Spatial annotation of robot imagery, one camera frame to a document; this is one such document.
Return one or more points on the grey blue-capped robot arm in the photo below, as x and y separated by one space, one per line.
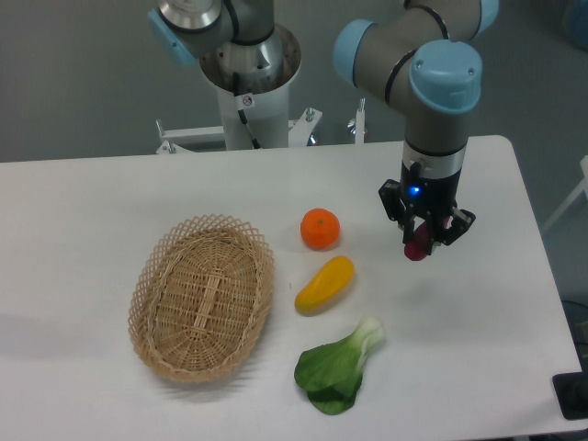
420 64

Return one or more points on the orange tangerine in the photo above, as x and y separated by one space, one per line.
319 229

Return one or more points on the blue object top right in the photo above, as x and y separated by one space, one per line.
575 22

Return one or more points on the green bok choy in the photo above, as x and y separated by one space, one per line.
332 374

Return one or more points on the black device at table edge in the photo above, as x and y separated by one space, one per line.
571 392

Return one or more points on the yellow mango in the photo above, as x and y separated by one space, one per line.
331 281

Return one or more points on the purple sweet potato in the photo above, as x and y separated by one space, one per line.
419 246

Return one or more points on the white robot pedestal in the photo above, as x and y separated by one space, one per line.
252 84

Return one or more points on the white furniture leg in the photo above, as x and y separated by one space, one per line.
579 191

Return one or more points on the white metal base frame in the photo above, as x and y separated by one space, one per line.
246 125

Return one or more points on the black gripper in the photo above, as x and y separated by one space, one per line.
433 200

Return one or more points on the woven wicker basket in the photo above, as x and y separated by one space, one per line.
202 299

